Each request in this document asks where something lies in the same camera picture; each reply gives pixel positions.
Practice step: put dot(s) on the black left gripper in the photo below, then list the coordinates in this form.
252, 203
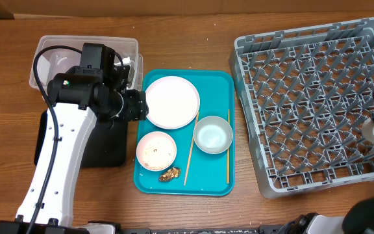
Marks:
137, 108

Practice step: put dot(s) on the small white cup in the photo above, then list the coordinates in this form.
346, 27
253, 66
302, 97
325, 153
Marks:
368, 130

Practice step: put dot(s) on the pink bowl with rice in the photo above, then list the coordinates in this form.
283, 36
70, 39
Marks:
156, 151

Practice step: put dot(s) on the brown food scrap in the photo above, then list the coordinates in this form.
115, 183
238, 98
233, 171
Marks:
171, 174

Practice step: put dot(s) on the grey-green bowl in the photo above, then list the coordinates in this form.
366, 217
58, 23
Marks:
213, 135

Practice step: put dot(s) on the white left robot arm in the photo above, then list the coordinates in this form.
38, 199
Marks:
75, 101

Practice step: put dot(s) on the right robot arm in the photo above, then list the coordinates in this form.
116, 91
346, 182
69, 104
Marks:
359, 219

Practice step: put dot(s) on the grey dishwasher rack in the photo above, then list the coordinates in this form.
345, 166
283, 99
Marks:
305, 94

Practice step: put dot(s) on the large white plate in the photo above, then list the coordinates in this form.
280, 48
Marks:
173, 102

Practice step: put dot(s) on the crumpled white paper napkin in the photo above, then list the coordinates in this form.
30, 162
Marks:
127, 65

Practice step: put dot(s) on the black rectangular tray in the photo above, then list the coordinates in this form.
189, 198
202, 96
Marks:
109, 146

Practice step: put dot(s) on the left wooden chopstick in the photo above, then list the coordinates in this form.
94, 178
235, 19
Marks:
191, 150

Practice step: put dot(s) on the wooden chopstick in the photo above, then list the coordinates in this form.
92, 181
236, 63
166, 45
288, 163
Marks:
228, 152
191, 150

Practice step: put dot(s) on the teal serving tray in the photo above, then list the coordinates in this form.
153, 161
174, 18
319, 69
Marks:
208, 172

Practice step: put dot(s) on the right wooden chopstick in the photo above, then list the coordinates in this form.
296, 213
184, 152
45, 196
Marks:
228, 152

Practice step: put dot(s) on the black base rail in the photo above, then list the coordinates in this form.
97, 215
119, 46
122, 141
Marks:
206, 230

